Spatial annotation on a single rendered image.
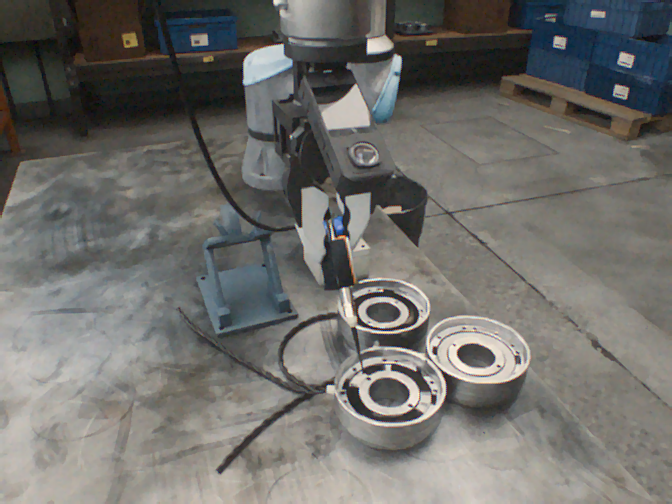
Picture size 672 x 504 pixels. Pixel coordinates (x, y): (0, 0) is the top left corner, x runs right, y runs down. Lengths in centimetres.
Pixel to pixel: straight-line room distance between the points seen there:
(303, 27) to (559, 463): 43
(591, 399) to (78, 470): 153
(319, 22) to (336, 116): 7
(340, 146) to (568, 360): 160
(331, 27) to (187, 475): 40
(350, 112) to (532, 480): 35
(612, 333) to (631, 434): 46
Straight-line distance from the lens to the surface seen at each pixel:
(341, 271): 53
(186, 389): 61
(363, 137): 44
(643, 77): 417
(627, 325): 220
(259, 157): 100
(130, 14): 391
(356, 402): 54
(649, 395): 194
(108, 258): 86
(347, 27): 46
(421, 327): 62
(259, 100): 97
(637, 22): 423
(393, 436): 52
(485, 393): 57
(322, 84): 48
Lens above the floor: 122
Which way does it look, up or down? 31 degrees down
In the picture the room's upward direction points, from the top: straight up
